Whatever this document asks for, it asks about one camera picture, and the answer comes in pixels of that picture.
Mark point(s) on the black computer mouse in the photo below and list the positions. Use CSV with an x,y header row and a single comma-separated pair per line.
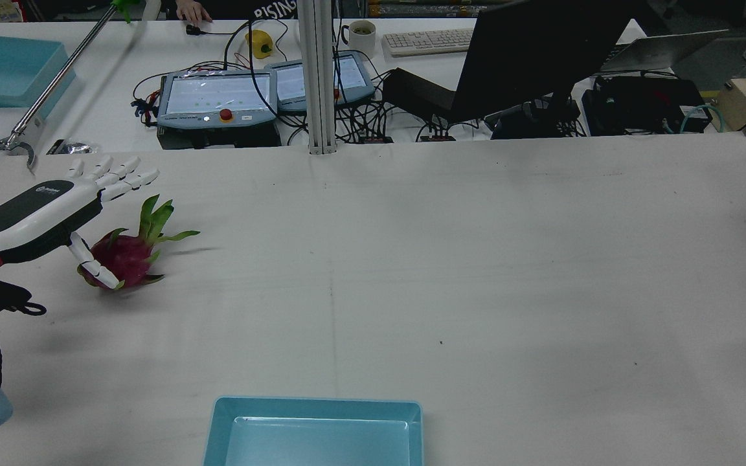
x,y
193,30

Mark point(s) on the small clear plastic bag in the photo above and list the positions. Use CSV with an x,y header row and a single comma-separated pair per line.
x,y
75,148

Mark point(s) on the teach pendant with red button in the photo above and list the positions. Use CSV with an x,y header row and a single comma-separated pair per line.
x,y
217,97

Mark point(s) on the pink dragon fruit green leaves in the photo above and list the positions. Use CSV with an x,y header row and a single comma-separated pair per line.
x,y
127,255

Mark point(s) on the grey laptop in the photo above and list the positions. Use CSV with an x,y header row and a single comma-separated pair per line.
x,y
664,50

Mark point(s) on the black computer monitor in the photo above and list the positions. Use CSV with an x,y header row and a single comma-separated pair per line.
x,y
528,58

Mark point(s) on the wide light blue tray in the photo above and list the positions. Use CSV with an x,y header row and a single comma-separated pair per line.
x,y
315,440

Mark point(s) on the large light blue bin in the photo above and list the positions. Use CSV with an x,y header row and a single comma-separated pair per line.
x,y
10,71

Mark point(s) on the black controller box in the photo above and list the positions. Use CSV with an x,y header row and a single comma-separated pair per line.
x,y
217,137

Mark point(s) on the bare hand of person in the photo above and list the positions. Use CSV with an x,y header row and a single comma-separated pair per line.
x,y
192,11

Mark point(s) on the white mug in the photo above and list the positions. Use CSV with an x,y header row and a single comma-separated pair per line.
x,y
361,40

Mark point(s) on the white table cover sheet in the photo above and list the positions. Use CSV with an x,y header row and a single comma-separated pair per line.
x,y
476,259

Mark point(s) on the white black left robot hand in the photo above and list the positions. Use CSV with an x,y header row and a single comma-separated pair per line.
x,y
43,207

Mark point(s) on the aluminium extrusion post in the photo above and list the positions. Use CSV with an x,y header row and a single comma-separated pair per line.
x,y
318,77

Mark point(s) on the white computer keyboard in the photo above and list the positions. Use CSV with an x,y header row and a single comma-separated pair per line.
x,y
425,42

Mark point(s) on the yellow bell pepper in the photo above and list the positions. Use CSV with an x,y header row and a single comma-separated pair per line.
x,y
259,44

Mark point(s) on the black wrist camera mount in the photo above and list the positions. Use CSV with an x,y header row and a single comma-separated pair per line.
x,y
0,294

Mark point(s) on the grey blue teach pendant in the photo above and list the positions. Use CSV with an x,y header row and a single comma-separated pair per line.
x,y
353,81

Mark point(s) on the flat black box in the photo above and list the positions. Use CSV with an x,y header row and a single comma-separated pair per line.
x,y
418,90

